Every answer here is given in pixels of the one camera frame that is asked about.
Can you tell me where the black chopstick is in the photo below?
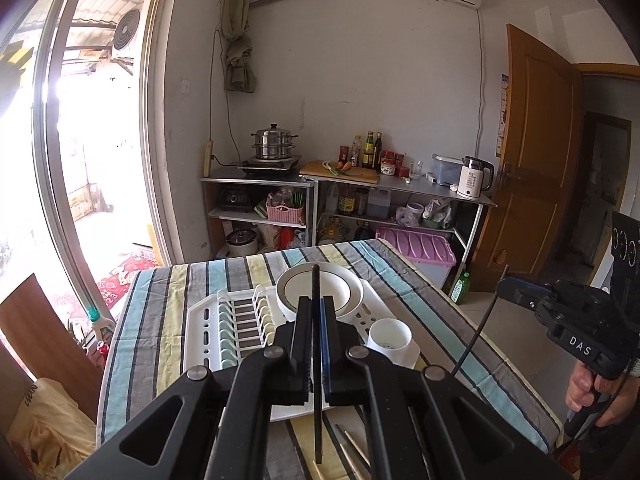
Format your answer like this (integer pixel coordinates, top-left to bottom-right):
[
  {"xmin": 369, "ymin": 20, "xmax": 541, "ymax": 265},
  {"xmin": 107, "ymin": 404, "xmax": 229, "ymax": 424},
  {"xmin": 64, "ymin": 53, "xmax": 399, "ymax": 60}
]
[{"xmin": 311, "ymin": 264, "xmax": 323, "ymax": 465}]

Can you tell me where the person's right hand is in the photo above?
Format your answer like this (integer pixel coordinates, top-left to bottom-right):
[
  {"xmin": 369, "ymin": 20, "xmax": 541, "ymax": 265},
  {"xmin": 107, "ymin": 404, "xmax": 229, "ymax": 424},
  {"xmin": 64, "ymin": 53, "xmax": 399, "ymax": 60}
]
[{"xmin": 565, "ymin": 361, "xmax": 639, "ymax": 427}]

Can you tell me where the white utensil holder cup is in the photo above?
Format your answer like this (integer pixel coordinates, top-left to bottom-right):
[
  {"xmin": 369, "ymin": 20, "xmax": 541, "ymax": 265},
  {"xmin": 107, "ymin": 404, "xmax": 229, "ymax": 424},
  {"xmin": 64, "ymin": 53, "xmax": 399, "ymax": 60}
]
[{"xmin": 366, "ymin": 318, "xmax": 412, "ymax": 364}]

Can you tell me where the white bowl dark rim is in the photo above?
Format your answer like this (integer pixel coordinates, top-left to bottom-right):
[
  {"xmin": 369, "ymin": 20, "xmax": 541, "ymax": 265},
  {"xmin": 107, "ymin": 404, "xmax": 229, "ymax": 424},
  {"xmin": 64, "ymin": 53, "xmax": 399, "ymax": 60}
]
[{"xmin": 276, "ymin": 262, "xmax": 364, "ymax": 322}]

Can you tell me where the white plastic dish rack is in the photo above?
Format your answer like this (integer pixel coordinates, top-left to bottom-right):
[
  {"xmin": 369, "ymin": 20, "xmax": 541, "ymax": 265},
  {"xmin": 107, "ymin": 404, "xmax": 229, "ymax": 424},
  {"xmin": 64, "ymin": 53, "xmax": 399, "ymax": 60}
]
[{"xmin": 183, "ymin": 280, "xmax": 424, "ymax": 422}]

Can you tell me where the rice cooker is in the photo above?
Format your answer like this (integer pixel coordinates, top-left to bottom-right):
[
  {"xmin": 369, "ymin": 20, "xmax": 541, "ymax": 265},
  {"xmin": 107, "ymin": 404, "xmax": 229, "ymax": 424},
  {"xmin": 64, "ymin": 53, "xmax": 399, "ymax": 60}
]
[{"xmin": 226, "ymin": 229, "xmax": 258, "ymax": 257}]

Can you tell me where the pink plastic basket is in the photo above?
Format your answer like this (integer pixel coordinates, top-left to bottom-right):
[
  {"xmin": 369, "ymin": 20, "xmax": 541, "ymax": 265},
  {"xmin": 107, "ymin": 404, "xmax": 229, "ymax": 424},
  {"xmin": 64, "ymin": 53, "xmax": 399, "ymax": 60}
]
[{"xmin": 266, "ymin": 200, "xmax": 305, "ymax": 224}]

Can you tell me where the green glass bottle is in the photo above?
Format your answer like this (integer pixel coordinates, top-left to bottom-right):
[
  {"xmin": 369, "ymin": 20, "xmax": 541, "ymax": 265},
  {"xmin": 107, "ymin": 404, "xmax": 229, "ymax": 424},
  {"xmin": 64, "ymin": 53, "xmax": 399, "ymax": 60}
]
[{"xmin": 450, "ymin": 272, "xmax": 471, "ymax": 304}]

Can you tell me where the metal shelf table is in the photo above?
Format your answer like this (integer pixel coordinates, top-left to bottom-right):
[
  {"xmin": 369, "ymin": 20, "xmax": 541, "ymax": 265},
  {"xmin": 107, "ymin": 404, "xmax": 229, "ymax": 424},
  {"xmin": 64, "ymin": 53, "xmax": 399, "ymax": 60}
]
[{"xmin": 299, "ymin": 169, "xmax": 499, "ymax": 281}]

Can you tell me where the metal shelf rack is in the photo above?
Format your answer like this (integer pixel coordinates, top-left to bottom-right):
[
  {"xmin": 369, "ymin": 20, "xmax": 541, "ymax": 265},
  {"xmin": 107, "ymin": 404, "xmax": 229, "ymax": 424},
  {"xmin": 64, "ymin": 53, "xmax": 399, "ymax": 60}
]
[{"xmin": 200, "ymin": 167, "xmax": 319, "ymax": 256}]

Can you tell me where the striped tablecloth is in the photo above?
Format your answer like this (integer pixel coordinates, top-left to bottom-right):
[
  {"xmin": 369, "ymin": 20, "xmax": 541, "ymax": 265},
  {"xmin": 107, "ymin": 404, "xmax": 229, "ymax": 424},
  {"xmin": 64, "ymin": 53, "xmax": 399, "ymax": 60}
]
[{"xmin": 96, "ymin": 240, "xmax": 562, "ymax": 453}]

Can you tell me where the pink lid storage box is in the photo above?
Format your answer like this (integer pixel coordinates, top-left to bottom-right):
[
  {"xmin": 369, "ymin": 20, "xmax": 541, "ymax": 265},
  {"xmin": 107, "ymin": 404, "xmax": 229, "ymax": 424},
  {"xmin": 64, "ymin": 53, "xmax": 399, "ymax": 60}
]
[{"xmin": 375, "ymin": 228, "xmax": 457, "ymax": 288}]

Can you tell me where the black induction cooker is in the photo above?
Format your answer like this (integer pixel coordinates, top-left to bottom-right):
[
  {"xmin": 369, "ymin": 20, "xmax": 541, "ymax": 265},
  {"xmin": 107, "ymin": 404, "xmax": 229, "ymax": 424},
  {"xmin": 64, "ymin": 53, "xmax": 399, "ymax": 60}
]
[{"xmin": 238, "ymin": 155, "xmax": 300, "ymax": 180}]

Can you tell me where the wooden cutting board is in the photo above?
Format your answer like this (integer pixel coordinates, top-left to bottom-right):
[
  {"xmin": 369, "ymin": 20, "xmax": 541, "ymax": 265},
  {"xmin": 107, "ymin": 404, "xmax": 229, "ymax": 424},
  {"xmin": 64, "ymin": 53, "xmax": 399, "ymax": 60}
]
[{"xmin": 299, "ymin": 160, "xmax": 380, "ymax": 185}]

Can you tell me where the white electric kettle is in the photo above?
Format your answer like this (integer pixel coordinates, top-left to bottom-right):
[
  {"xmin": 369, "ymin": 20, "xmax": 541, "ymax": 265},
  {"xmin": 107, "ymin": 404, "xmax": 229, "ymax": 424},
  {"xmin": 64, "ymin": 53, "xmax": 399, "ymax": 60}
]
[{"xmin": 457, "ymin": 156, "xmax": 495, "ymax": 198}]

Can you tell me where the stainless steel steamer pot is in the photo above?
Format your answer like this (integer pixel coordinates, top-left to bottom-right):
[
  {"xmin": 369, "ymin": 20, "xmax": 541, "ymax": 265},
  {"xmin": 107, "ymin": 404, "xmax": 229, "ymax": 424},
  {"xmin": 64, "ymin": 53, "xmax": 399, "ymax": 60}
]
[{"xmin": 252, "ymin": 124, "xmax": 297, "ymax": 160}]

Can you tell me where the green sauce bottle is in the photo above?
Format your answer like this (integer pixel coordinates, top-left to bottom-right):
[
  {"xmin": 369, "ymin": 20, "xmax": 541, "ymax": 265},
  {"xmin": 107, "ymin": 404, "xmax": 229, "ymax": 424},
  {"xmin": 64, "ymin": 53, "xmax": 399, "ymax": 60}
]
[{"xmin": 361, "ymin": 131, "xmax": 375, "ymax": 169}]

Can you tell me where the white power strip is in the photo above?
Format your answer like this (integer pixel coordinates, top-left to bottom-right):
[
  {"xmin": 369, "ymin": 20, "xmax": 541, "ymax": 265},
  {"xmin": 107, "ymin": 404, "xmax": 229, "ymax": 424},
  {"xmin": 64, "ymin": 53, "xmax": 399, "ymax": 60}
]
[{"xmin": 203, "ymin": 140, "xmax": 213, "ymax": 178}]

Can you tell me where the dark soy sauce bottle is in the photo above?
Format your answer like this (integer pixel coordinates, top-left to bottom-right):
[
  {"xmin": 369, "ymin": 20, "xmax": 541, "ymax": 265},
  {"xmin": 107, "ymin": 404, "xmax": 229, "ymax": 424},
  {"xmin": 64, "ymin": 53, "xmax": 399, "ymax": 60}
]
[{"xmin": 373, "ymin": 132, "xmax": 382, "ymax": 172}]

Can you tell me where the clear plastic container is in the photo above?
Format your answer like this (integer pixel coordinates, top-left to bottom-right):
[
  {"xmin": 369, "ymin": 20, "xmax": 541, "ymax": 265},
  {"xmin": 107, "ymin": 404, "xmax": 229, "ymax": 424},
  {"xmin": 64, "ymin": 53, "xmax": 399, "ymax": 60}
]
[{"xmin": 431, "ymin": 154, "xmax": 463, "ymax": 186}]

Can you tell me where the brown wooden door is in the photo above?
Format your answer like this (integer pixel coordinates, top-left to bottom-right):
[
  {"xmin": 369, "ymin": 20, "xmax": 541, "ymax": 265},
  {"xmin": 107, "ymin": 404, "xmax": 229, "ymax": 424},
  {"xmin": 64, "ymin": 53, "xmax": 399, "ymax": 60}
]
[{"xmin": 470, "ymin": 24, "xmax": 582, "ymax": 292}]

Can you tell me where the hanging grey-green cloth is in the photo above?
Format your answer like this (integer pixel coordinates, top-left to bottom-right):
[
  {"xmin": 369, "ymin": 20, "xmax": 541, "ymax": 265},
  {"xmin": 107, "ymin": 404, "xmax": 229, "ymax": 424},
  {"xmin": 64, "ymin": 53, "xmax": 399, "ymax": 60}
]
[{"xmin": 221, "ymin": 0, "xmax": 257, "ymax": 93}]

